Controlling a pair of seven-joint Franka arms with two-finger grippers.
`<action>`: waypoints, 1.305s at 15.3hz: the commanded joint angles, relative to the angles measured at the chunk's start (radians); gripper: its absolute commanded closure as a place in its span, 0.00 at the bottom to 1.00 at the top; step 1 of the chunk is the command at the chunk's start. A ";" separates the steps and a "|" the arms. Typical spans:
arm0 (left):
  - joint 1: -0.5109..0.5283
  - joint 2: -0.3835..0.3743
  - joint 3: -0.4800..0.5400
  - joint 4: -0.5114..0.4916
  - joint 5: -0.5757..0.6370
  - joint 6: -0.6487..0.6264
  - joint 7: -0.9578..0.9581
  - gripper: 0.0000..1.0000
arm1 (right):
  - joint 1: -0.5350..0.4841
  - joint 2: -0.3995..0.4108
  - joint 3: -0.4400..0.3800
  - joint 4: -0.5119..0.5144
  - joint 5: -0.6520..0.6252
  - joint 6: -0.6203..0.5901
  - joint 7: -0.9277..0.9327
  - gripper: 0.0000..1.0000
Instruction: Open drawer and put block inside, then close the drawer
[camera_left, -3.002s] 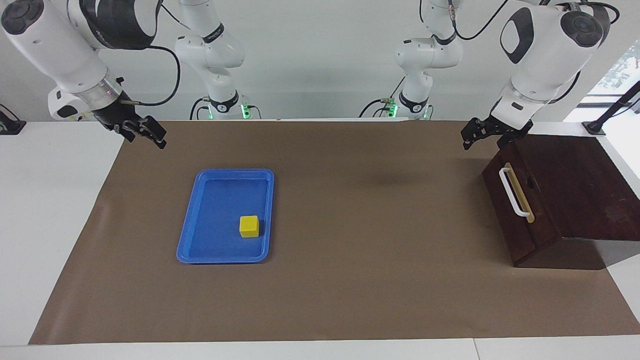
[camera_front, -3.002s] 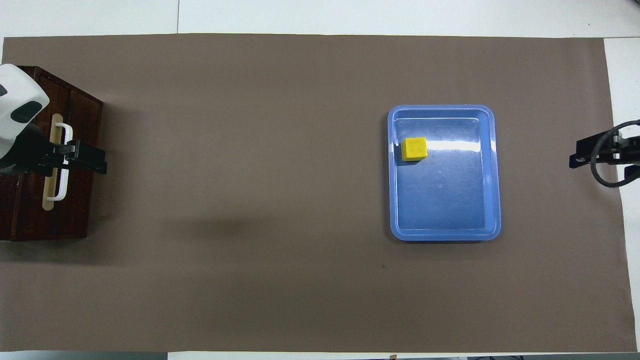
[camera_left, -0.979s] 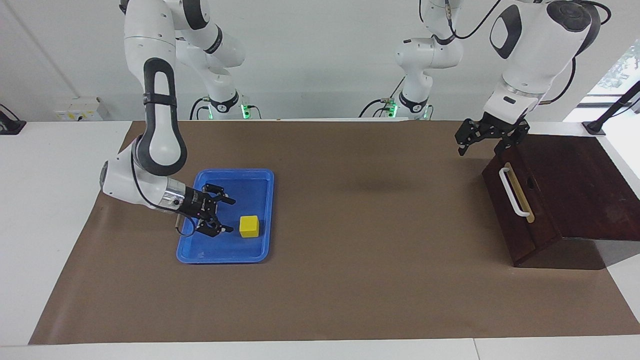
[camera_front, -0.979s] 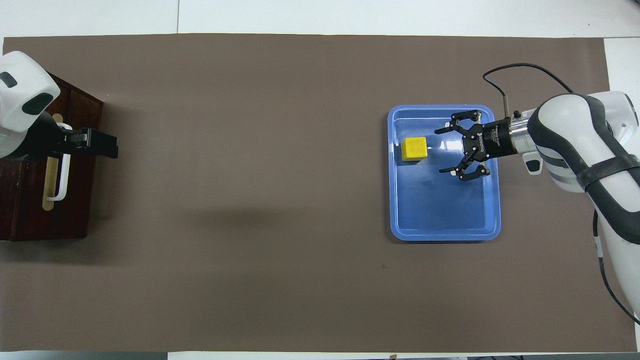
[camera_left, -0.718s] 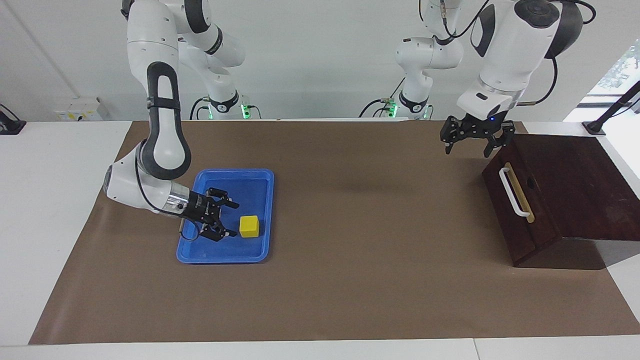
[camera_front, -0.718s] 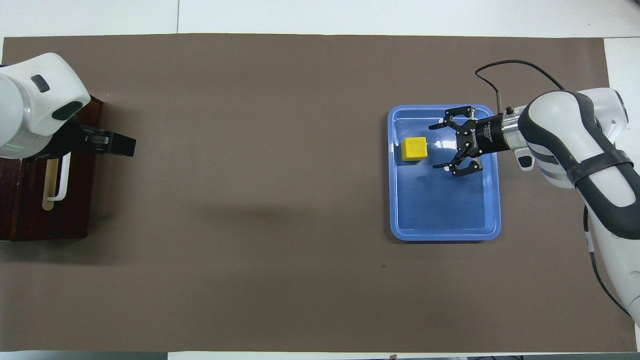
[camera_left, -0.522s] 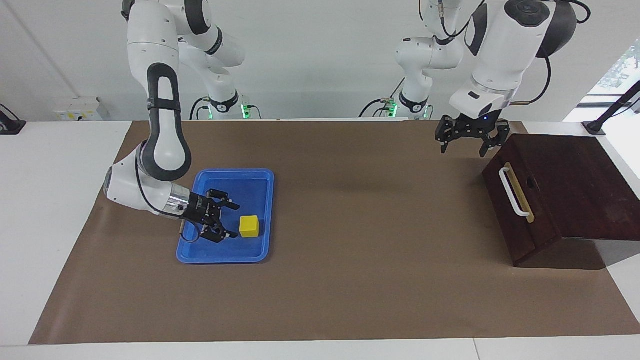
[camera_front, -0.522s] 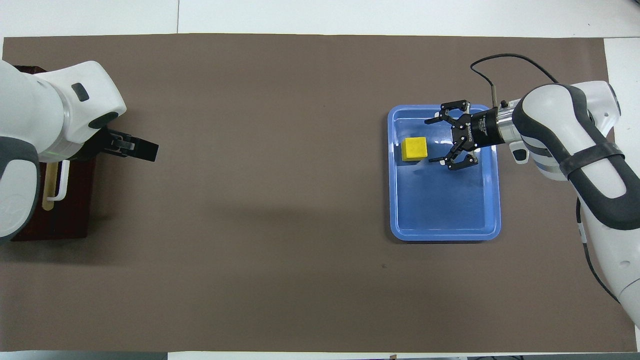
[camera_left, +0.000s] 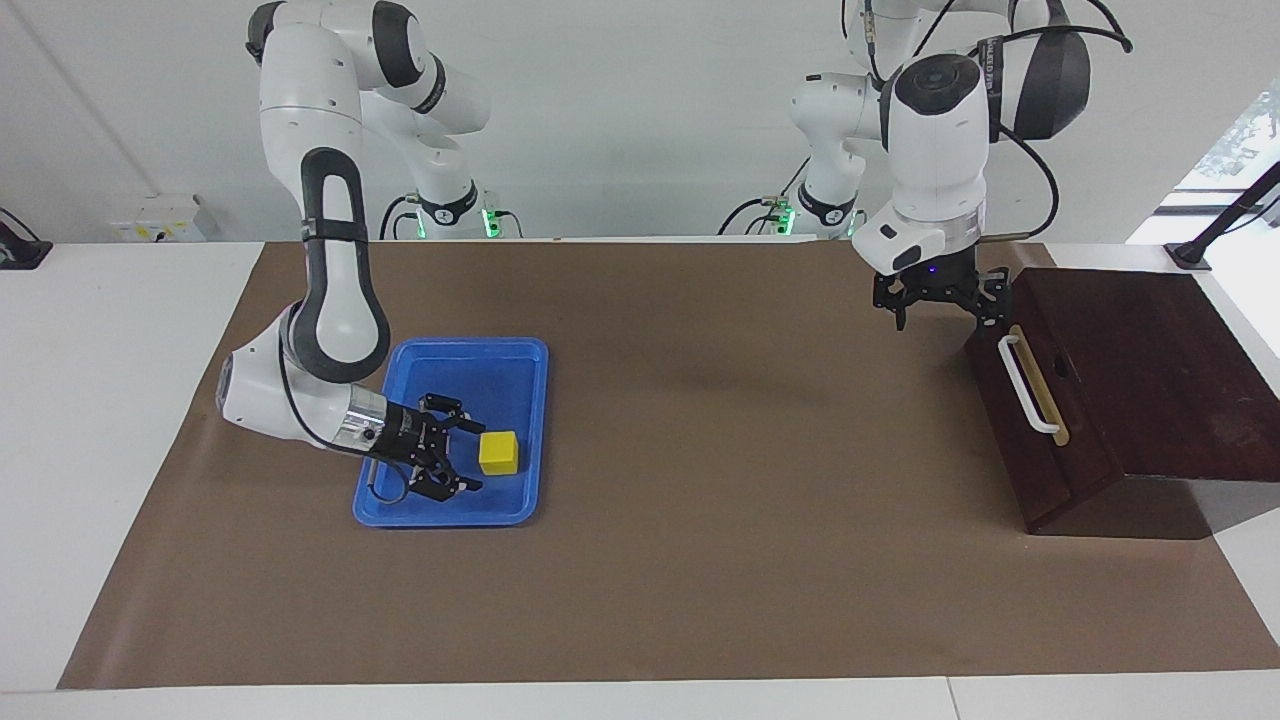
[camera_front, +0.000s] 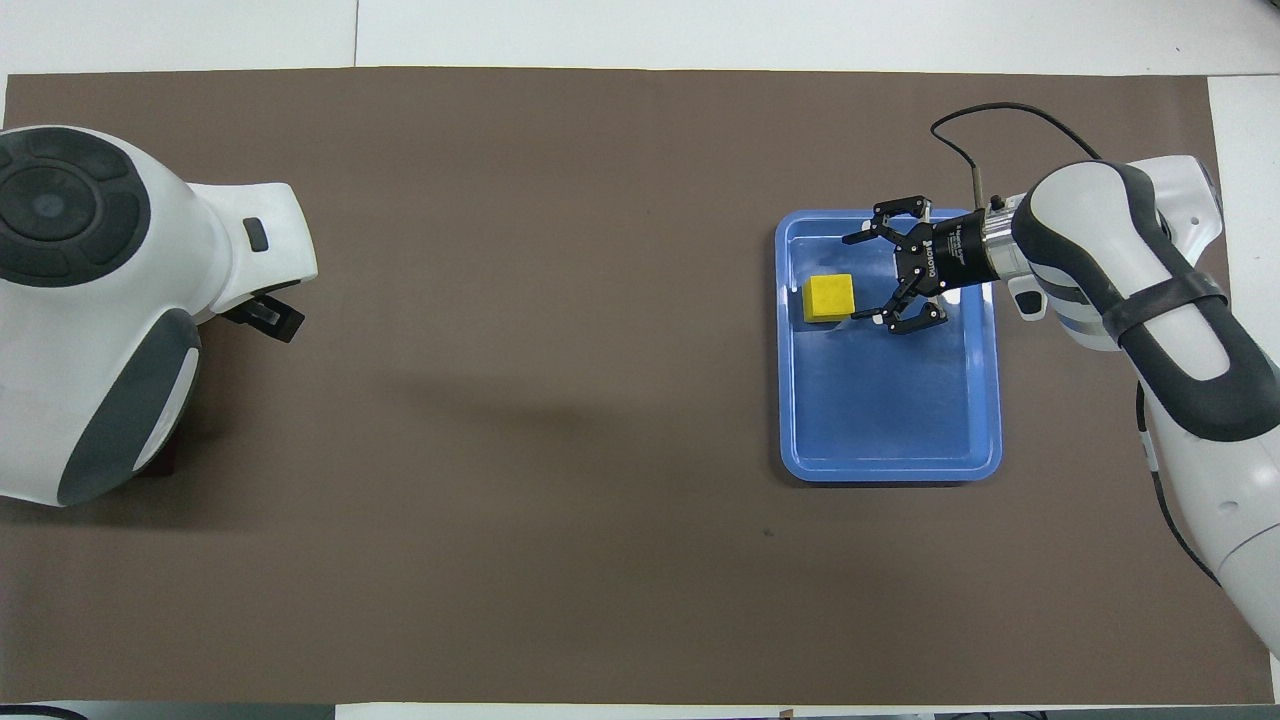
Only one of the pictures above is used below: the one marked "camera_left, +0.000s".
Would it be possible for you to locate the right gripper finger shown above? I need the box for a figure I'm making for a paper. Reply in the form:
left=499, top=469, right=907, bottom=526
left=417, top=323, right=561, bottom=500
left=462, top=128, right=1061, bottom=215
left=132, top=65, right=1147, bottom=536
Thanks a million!
left=405, top=455, right=485, bottom=502
left=418, top=393, right=485, bottom=435

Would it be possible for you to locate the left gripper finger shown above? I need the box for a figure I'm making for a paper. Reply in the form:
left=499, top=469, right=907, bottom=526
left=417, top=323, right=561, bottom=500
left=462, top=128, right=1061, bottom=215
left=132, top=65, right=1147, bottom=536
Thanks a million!
left=965, top=266, right=1012, bottom=332
left=872, top=272, right=916, bottom=332

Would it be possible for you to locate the yellow cube block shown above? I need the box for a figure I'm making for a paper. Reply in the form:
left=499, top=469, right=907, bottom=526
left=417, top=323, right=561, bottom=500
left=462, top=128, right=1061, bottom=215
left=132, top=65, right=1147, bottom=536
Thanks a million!
left=478, top=430, right=523, bottom=477

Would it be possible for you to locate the wooden drawer with white handle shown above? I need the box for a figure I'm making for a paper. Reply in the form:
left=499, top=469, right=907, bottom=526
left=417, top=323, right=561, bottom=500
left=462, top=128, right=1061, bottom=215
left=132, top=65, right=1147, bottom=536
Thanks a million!
left=965, top=280, right=1126, bottom=534

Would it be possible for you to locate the dark wooden drawer cabinet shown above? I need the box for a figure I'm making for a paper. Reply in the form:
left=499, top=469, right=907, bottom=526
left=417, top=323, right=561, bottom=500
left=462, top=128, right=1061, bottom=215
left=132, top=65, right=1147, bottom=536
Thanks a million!
left=1028, top=268, right=1280, bottom=541

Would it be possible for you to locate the blue plastic tray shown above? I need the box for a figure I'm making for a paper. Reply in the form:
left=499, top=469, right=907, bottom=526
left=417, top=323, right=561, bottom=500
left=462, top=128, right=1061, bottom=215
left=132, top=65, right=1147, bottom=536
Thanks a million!
left=352, top=337, right=550, bottom=529

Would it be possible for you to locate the brown paper table mat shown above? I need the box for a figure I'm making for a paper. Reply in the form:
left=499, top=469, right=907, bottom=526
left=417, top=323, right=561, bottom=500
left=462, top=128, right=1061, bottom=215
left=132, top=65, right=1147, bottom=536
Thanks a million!
left=57, top=240, right=1280, bottom=691

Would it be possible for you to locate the black table clamp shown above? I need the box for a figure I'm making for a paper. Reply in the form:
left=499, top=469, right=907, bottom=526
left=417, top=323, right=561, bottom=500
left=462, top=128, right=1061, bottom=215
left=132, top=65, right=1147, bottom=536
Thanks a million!
left=0, top=207, right=53, bottom=271

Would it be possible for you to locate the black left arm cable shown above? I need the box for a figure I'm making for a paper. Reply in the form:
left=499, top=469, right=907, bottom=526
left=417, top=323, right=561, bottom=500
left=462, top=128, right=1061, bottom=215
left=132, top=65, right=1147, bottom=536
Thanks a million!
left=840, top=0, right=1136, bottom=243

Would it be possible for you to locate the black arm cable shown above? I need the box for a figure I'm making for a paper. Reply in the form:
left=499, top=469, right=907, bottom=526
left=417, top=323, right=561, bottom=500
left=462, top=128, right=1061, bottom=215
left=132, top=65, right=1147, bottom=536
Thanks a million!
left=278, top=335, right=409, bottom=504
left=840, top=0, right=1136, bottom=243

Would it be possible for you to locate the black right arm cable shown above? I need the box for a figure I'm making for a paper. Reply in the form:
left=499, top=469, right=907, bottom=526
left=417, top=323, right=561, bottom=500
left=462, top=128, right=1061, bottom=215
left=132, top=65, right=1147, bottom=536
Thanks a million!
left=278, top=335, right=409, bottom=504

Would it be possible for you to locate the black camera stand clamp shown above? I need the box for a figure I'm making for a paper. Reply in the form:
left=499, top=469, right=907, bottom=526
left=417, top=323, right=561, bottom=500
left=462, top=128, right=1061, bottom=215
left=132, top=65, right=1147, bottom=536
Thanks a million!
left=1165, top=160, right=1280, bottom=272

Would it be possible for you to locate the white wall power outlet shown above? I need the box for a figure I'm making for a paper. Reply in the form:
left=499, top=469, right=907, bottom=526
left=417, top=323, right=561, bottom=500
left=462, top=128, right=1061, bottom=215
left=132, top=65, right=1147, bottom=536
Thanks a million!
left=110, top=195, right=216, bottom=243

